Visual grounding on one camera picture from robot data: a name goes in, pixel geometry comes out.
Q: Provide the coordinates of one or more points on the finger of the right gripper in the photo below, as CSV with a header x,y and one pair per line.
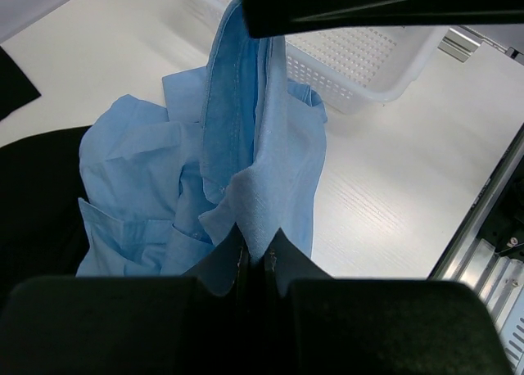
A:
x,y
268,18

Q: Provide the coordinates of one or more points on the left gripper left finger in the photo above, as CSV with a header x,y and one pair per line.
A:
x,y
162,325

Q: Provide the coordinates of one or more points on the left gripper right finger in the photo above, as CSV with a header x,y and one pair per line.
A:
x,y
324,325

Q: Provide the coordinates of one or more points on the light blue shirt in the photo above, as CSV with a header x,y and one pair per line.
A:
x,y
237,144

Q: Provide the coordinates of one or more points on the black shirt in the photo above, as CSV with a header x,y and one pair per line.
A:
x,y
42,231

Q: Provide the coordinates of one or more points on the white plastic basket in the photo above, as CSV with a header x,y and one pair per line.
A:
x,y
356,67

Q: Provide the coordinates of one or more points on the aluminium frame right posts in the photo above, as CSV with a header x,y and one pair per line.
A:
x,y
461,42

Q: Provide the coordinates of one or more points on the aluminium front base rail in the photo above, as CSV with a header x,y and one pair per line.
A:
x,y
486,252

